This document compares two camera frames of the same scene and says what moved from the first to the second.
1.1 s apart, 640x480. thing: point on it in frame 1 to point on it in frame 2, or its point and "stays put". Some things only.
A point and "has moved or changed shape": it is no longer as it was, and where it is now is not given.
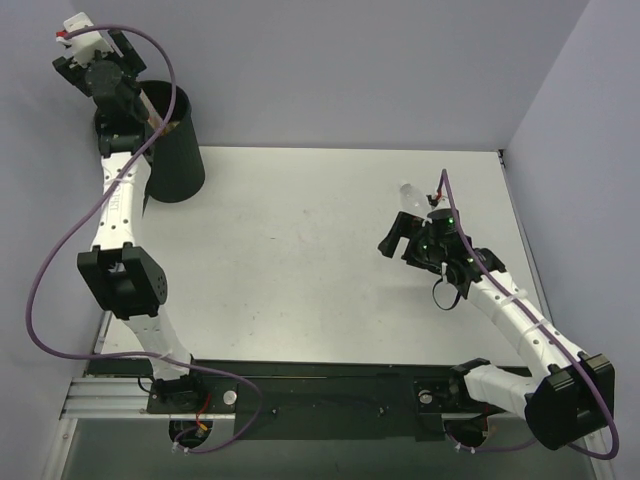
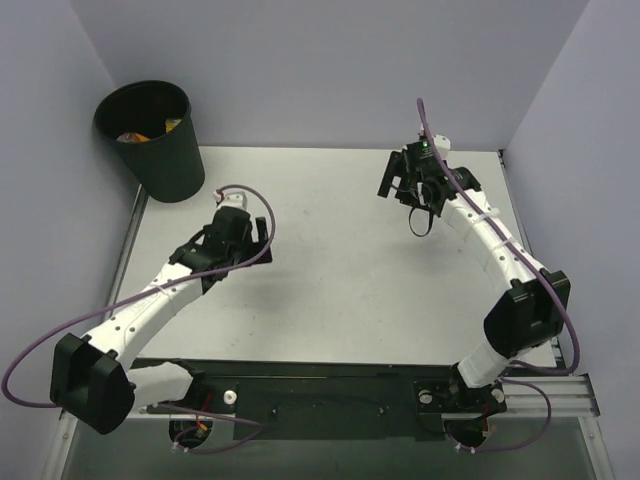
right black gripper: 413,240 to 398,178
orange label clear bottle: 154,120 has moved or changed shape
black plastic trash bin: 176,169 stays put
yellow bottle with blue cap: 170,126 stays put
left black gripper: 63,66 to 254,245
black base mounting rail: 314,399 stays put
